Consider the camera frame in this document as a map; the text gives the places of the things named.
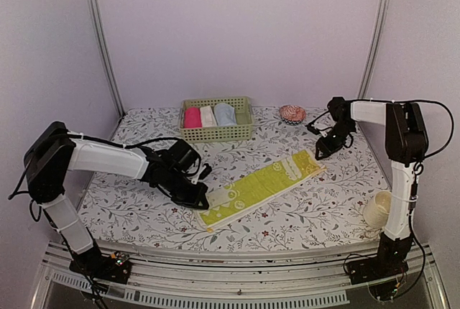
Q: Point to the blue patterned bowl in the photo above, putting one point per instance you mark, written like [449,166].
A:
[292,122]

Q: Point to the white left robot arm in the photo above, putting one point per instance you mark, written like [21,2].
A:
[47,162]

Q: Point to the aluminium frame post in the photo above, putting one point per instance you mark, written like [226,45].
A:
[103,49]
[378,29]

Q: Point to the left aluminium frame post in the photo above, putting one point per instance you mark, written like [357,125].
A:
[103,49]

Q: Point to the cream ribbed mug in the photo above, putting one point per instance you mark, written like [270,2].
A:
[376,212]

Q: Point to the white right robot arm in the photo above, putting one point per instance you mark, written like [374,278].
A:
[406,144]

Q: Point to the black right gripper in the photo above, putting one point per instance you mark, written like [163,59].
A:
[327,148]

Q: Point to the green white small packet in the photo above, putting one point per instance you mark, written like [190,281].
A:
[235,200]

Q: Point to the cream rolled towel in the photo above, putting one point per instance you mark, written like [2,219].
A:
[207,117]

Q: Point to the aluminium front rail base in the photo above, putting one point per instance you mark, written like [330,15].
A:
[315,278]

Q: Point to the light blue towel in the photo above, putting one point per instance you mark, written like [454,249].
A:
[225,114]

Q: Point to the green perforated plastic basket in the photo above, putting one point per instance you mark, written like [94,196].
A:
[242,131]

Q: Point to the pink rolled towel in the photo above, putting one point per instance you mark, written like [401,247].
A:
[192,118]

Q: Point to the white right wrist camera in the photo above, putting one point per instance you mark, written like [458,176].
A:
[317,130]

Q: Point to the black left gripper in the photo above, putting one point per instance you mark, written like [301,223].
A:
[196,200]

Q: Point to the right aluminium frame post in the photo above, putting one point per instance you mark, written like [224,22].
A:
[378,29]

